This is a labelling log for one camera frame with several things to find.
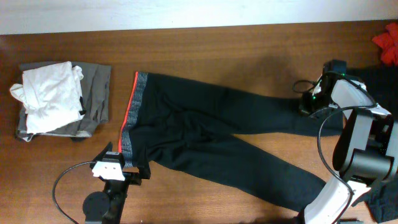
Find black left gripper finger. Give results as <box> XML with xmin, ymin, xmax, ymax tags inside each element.
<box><xmin>92</xmin><ymin>142</ymin><xmax>113</xmax><ymax>162</ymax></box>
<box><xmin>138</xmin><ymin>161</ymin><xmax>151</xmax><ymax>179</ymax></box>

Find black leggings with pink waistband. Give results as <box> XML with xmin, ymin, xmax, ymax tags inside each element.
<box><xmin>119</xmin><ymin>72</ymin><xmax>343</xmax><ymax>212</ymax></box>

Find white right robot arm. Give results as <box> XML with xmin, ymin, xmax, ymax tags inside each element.
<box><xmin>299</xmin><ymin>60</ymin><xmax>397</xmax><ymax>224</ymax></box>

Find grey folded garment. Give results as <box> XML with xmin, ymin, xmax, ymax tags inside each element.
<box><xmin>16</xmin><ymin>62</ymin><xmax>111</xmax><ymax>142</ymax></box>

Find black garment pile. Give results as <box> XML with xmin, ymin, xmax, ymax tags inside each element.
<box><xmin>347</xmin><ymin>67</ymin><xmax>397</xmax><ymax>223</ymax></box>

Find white folded shirt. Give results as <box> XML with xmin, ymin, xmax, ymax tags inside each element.
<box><xmin>10</xmin><ymin>62</ymin><xmax>85</xmax><ymax>134</ymax></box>

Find red cloth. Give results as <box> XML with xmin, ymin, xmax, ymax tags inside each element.
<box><xmin>372</xmin><ymin>22</ymin><xmax>397</xmax><ymax>66</ymax></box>

